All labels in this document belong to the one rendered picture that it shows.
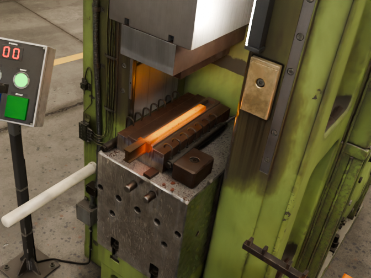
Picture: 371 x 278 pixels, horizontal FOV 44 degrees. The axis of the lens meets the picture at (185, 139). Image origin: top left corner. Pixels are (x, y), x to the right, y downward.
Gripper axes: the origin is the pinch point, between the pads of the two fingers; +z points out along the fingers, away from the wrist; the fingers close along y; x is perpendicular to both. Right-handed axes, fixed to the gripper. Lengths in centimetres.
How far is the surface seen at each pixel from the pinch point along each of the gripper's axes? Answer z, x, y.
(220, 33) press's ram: -2, 28, 64
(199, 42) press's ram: -11, 23, 59
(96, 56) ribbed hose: 24.5, 16.7, 20.6
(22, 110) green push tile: 12.5, -6.4, 2.5
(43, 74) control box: 13.8, 6.6, 6.9
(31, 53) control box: 13.2, 13.0, 1.9
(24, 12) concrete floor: 349, 72, -171
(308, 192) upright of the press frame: 48, -19, 108
